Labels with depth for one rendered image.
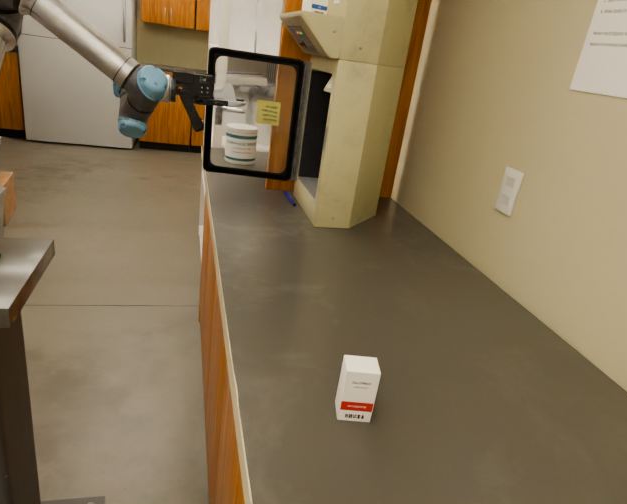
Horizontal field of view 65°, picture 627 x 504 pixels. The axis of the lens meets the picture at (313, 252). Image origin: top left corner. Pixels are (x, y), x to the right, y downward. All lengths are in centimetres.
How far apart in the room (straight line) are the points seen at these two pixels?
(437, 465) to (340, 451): 13
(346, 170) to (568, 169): 58
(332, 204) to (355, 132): 22
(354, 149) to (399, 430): 88
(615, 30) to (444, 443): 86
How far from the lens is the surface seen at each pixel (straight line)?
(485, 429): 82
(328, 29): 137
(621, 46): 120
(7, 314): 101
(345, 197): 146
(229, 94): 150
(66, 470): 200
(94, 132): 640
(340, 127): 140
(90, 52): 137
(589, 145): 119
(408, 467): 72
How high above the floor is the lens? 143
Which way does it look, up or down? 22 degrees down
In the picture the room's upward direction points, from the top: 9 degrees clockwise
